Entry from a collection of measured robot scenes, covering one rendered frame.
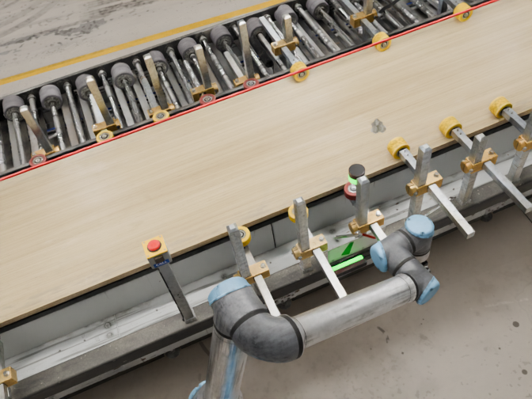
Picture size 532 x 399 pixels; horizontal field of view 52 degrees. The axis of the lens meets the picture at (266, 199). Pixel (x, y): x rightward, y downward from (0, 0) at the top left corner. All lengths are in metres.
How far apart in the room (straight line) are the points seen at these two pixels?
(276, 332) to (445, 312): 1.74
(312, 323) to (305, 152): 1.11
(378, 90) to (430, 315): 1.18
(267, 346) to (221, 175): 1.13
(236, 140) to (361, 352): 1.23
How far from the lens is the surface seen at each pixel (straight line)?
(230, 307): 1.39
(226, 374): 1.64
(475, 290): 3.08
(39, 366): 2.46
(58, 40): 5.21
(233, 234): 1.85
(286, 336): 1.36
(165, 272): 1.89
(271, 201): 2.21
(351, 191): 2.22
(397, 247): 1.74
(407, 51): 2.87
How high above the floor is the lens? 2.64
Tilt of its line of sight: 52 degrees down
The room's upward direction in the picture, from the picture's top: 10 degrees counter-clockwise
